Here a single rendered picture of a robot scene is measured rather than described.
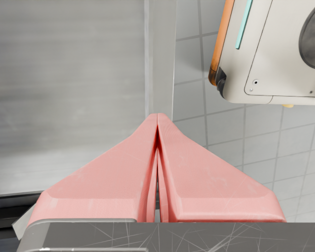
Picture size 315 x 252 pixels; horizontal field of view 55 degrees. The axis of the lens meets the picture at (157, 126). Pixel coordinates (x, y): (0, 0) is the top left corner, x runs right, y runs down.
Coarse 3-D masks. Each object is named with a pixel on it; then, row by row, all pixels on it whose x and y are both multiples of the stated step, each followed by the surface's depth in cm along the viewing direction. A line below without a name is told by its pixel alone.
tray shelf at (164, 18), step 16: (160, 0) 29; (176, 0) 29; (160, 16) 30; (160, 32) 31; (160, 48) 32; (160, 64) 33; (160, 80) 34; (160, 96) 35; (160, 112) 36; (0, 208) 42
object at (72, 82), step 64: (0, 0) 27; (64, 0) 28; (128, 0) 28; (0, 64) 30; (64, 64) 31; (128, 64) 32; (0, 128) 34; (64, 128) 36; (128, 128) 37; (0, 192) 36
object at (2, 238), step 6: (0, 228) 42; (6, 228) 42; (12, 228) 42; (0, 234) 41; (6, 234) 41; (12, 234) 41; (0, 240) 40; (6, 240) 46; (12, 240) 46; (18, 240) 46; (0, 246) 46; (6, 246) 46; (12, 246) 47
